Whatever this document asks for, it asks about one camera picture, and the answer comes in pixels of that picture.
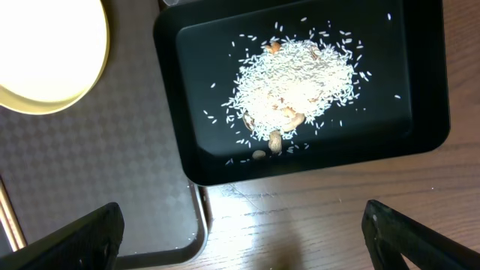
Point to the yellow round plate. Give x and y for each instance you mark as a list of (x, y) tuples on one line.
[(52, 53)]

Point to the dark brown serving tray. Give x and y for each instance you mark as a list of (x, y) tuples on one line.
[(116, 144)]

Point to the black waste tray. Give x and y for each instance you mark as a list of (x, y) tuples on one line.
[(179, 31)]

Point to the wooden chopstick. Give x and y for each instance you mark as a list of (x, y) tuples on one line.
[(9, 222)]

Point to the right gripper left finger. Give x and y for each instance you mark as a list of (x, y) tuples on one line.
[(91, 242)]

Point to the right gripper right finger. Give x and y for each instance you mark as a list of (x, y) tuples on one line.
[(392, 237)]

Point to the leftover rice food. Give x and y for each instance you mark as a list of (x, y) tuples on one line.
[(301, 82)]

